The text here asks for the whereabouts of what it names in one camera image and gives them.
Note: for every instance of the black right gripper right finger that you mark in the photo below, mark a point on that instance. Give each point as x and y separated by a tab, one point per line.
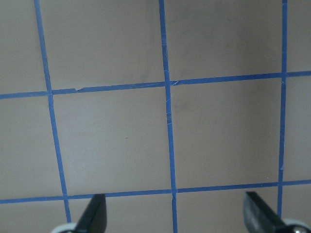
259	217

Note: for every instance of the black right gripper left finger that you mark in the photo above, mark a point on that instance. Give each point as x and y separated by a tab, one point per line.
94	218

